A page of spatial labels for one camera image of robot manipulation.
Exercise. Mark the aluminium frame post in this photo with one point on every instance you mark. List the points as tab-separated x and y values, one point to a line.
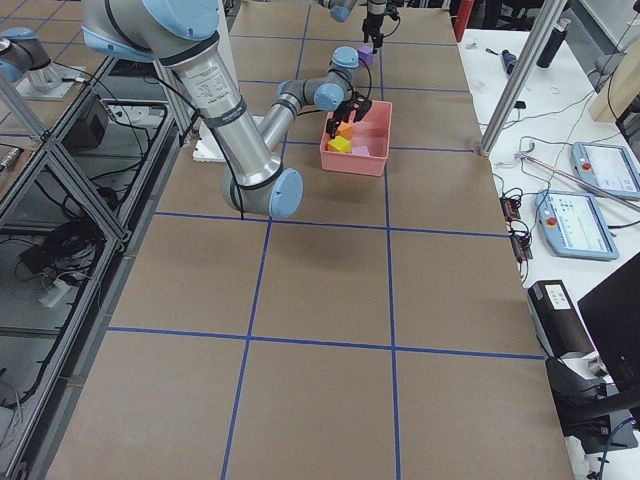
536	40

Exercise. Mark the purple foam block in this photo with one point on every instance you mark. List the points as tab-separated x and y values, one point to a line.
366	54

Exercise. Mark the black monitor on stand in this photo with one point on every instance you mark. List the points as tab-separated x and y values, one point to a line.
589	409

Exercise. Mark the blue teach pendant far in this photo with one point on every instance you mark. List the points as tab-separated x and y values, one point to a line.
608	167

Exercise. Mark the black water bottle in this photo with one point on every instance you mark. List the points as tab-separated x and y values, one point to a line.
557	36

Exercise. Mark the blue teach pendant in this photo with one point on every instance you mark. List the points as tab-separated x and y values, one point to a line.
574	226
608	167

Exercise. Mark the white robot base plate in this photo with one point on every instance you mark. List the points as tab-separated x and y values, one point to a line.
205	150

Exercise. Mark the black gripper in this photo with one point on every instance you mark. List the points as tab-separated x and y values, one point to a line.
341	114
373	12

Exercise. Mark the grey diagonal rod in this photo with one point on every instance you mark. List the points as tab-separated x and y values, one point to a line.
585	185

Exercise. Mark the pink plastic bin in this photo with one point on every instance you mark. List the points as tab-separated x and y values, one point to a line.
369	146

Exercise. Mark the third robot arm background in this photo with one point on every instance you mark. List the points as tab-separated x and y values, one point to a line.
21	52

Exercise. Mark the black box with label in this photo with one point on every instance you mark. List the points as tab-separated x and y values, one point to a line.
557	322

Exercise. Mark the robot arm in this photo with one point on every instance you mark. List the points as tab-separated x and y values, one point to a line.
183	37
376	11

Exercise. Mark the orange foam block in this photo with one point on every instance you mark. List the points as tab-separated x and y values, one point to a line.
345	131

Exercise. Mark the blue teach pendant near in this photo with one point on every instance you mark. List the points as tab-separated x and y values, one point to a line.
574	226

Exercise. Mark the yellow foam block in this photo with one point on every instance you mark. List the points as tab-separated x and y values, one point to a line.
339	144

